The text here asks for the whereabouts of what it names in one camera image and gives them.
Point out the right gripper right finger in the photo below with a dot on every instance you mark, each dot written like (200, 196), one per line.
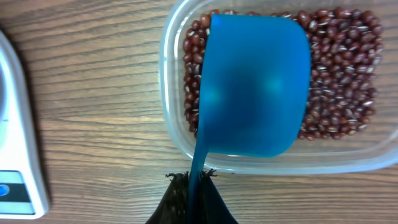
(212, 209)

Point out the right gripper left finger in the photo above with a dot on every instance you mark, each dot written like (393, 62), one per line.
(172, 209)

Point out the blue plastic measuring scoop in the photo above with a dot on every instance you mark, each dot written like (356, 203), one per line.
(253, 91)

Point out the red adzuki beans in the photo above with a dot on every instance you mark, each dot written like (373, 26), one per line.
(345, 46)

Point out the white digital kitchen scale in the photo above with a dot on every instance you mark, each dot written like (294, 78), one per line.
(23, 191)

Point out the clear plastic food container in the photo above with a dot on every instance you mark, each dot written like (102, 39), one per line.
(373, 148)

